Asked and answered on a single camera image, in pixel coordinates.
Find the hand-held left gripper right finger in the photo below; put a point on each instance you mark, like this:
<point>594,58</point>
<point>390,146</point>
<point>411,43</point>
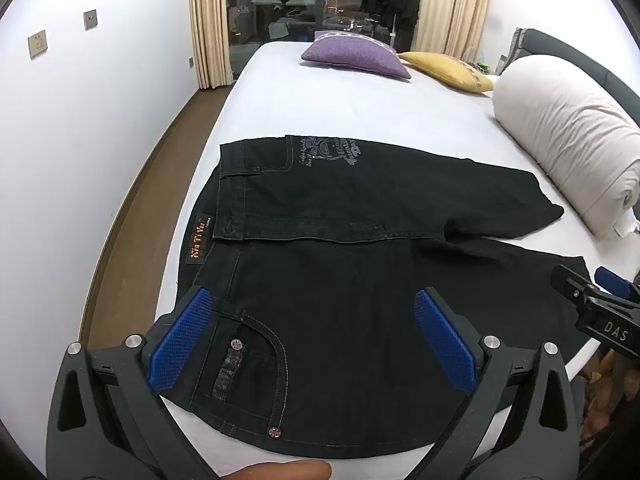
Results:
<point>445,345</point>

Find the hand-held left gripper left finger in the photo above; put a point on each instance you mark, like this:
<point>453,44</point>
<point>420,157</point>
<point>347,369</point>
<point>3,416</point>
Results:
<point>180,340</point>

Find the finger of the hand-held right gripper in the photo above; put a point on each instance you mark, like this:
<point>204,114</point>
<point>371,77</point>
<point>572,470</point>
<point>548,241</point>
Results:
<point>612,281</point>
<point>570,282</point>

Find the black denim pants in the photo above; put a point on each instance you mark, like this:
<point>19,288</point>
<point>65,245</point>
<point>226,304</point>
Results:
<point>350,285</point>

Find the person's left hand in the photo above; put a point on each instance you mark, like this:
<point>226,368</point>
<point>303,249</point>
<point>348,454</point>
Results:
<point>285,472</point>

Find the rolled white duvet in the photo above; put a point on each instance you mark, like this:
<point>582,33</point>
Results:
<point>565,125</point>

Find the grey headboard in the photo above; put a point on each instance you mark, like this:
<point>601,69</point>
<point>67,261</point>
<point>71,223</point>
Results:
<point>570,47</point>

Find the yellow pillow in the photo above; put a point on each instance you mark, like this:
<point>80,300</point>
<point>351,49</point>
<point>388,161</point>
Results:
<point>445,67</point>

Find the white bed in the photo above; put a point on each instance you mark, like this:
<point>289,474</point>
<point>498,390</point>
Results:
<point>350,105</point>

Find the beige curtain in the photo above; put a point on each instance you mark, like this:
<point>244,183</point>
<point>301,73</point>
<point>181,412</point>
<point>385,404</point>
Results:
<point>452,10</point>
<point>212,25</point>

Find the purple pillow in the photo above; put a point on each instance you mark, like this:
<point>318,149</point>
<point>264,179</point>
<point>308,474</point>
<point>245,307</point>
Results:
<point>357,55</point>

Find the hanging dark clothes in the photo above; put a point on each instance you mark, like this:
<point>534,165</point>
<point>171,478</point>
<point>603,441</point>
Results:
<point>392,7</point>

